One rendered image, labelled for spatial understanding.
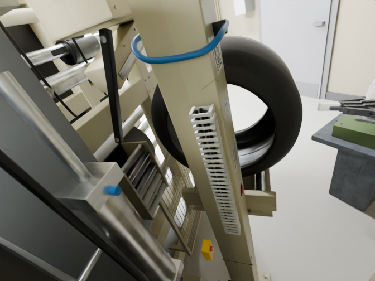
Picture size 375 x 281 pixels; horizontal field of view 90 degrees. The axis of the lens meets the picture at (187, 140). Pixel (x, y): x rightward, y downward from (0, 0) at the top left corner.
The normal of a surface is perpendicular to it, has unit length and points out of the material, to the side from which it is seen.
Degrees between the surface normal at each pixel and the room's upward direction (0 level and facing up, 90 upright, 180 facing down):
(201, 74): 90
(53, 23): 90
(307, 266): 0
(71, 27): 90
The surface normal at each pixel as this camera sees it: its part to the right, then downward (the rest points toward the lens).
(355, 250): -0.27, -0.79
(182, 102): -0.27, 0.61
